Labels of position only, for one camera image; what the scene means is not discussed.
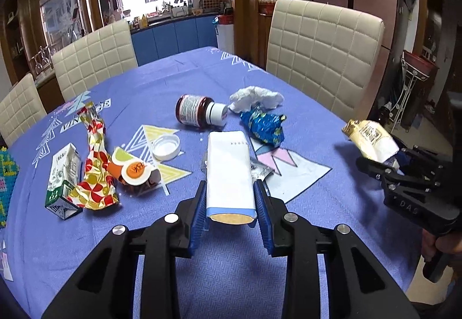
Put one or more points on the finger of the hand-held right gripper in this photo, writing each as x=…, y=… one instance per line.
x=382, y=172
x=429, y=162

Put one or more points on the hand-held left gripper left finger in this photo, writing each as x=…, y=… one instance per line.
x=196, y=218

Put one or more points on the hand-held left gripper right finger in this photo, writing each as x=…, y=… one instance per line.
x=261, y=218

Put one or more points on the cream snack wrapper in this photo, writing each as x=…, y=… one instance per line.
x=371, y=140

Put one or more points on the silver blister pack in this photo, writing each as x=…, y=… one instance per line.
x=260, y=171

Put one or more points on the long white paper box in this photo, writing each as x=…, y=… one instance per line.
x=227, y=167

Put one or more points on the white plastic lid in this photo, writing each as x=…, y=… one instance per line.
x=166, y=147

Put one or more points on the blue foil wrapper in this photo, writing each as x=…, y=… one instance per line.
x=265, y=125

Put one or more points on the red and gold patterned wrapper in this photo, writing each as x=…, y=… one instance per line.
x=95, y=174

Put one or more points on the person's right hand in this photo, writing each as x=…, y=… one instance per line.
x=427, y=246

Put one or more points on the white metal plant stand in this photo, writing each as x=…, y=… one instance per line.
x=409, y=98

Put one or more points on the red flower pot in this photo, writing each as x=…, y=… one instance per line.
x=420, y=62

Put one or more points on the brown medicine bottle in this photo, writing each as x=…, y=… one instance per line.
x=193, y=109

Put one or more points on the crumpled white tissue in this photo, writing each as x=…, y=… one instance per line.
x=256, y=97

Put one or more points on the cream quilted dining chair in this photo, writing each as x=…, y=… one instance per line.
x=20, y=109
x=317, y=51
x=94, y=55

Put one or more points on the green and white milk carton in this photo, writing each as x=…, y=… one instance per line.
x=63, y=174

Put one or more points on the blue kitchen cabinets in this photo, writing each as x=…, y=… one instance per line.
x=173, y=37

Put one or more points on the white storage box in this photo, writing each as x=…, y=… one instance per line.
x=224, y=35

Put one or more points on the colourful beaded mat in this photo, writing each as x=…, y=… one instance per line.
x=7, y=181

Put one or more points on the frosted glass partition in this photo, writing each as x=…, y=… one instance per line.
x=59, y=4

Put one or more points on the wooden side cabinet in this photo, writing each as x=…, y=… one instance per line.
x=21, y=26

